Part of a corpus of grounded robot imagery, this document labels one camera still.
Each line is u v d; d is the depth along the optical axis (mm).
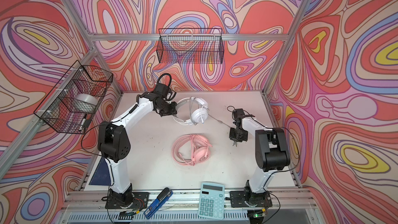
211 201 719
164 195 708
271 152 479
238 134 800
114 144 507
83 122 725
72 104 717
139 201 723
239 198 735
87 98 736
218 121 1019
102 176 801
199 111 786
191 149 842
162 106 716
